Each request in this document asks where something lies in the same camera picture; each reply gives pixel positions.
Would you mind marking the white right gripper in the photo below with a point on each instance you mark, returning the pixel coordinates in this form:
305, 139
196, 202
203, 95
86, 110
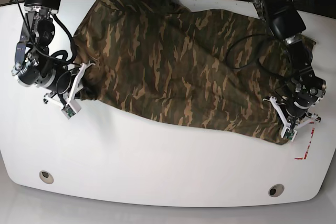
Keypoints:
67, 86

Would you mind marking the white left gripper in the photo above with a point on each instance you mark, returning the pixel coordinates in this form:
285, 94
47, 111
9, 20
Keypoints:
291, 123

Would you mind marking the camouflage t-shirt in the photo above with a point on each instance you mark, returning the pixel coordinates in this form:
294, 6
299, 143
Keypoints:
209, 69

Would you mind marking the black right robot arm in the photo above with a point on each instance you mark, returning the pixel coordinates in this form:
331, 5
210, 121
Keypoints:
34, 65

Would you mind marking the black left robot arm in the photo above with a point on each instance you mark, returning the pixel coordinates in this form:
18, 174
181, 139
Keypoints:
303, 89

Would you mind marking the red tape rectangle marking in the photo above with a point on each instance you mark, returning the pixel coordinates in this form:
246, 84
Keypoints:
302, 142

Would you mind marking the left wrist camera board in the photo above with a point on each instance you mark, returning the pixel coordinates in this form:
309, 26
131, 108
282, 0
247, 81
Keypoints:
290, 135

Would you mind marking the right table cable grommet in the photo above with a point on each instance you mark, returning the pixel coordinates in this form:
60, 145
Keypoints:
276, 190

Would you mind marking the table cable grommet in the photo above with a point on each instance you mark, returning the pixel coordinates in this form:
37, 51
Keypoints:
276, 190
46, 177

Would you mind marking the left table cable grommet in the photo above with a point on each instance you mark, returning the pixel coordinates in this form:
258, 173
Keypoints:
46, 177

